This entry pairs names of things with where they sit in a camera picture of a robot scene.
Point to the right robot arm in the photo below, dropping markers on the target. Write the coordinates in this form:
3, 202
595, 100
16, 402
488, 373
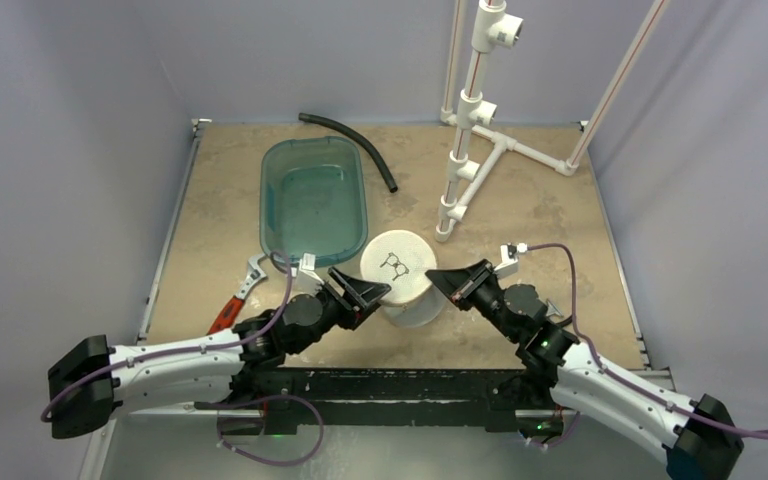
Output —
692, 437

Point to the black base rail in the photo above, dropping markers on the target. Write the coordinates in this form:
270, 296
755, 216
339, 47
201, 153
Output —
496, 400

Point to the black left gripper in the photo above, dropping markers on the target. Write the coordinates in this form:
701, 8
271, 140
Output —
363, 293

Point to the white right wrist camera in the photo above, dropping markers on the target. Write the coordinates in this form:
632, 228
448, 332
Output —
509, 263

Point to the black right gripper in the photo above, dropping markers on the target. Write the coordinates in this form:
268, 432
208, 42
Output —
475, 282

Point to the red handled adjustable wrench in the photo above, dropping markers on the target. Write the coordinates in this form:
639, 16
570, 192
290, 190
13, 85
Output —
227, 316

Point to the white PVC pipe frame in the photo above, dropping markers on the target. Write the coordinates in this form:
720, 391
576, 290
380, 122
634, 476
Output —
476, 147

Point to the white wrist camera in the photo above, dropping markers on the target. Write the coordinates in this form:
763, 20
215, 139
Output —
305, 278
509, 263

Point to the teal transparent plastic tub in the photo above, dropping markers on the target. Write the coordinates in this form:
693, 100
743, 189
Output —
312, 200

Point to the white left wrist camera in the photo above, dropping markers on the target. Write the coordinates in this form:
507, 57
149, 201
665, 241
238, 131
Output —
305, 278

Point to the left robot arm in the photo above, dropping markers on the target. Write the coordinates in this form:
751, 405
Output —
96, 382

